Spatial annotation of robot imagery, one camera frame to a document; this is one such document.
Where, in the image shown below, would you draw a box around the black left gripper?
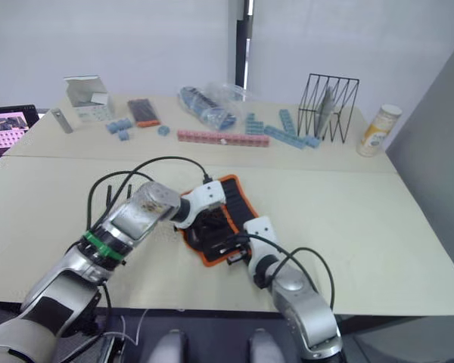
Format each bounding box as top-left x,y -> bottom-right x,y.
188,206 -> 230,247

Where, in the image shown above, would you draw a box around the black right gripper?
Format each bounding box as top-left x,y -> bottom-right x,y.
225,241 -> 252,268

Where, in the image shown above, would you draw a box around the black orange tool roll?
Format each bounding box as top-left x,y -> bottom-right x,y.
179,173 -> 259,268

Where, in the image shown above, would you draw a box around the pink terminal block strip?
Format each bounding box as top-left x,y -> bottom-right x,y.
176,129 -> 270,148

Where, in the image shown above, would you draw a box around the grey rounded shape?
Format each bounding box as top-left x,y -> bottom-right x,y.
248,328 -> 287,363
147,329 -> 188,363

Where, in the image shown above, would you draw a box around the stacked blue terminal blocks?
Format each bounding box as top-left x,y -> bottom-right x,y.
244,112 -> 266,135

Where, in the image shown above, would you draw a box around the clear bag of blue blocks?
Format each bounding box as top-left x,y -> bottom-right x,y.
177,82 -> 250,132

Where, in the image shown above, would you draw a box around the long blue terminal strip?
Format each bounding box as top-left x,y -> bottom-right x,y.
263,126 -> 321,150

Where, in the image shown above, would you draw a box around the short blue terminal strip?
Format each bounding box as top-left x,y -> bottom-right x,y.
278,109 -> 298,135

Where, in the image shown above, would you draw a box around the black orange flat case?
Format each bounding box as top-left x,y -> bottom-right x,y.
126,98 -> 161,128

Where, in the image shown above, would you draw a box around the blue terminal block cluster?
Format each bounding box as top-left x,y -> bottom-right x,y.
106,117 -> 133,133

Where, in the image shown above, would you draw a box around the grey sheet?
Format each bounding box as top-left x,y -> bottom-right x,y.
317,86 -> 340,137

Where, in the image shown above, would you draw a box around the open white cardboard box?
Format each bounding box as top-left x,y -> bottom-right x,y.
63,74 -> 117,123

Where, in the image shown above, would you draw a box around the grey metal block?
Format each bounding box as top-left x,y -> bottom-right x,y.
51,107 -> 74,135

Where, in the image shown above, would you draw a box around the yellow white canister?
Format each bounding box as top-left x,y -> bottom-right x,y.
356,104 -> 403,158

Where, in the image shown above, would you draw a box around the open laptop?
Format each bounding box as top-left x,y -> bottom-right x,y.
0,104 -> 46,173

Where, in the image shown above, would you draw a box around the grey partition panel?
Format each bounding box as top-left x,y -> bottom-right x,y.
385,37 -> 454,292

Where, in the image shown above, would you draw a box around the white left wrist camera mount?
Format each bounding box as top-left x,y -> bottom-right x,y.
173,180 -> 227,231

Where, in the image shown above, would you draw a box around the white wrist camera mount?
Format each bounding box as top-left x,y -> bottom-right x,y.
242,215 -> 280,283
173,180 -> 227,231

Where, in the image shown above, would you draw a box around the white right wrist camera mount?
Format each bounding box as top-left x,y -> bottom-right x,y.
242,215 -> 280,283

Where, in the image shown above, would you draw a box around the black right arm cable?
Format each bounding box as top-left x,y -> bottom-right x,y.
226,233 -> 336,309

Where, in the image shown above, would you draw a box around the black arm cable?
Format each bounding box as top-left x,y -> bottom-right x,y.
86,156 -> 213,234
226,233 -> 336,309

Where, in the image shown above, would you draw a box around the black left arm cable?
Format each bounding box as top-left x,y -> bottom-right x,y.
86,156 -> 213,234

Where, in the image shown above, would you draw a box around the thin white wire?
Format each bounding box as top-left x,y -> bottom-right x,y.
101,308 -> 151,347

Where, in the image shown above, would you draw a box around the black wire rack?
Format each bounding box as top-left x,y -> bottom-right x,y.
297,73 -> 360,144

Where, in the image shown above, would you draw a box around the black vertical post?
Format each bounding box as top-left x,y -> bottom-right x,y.
235,0 -> 255,92

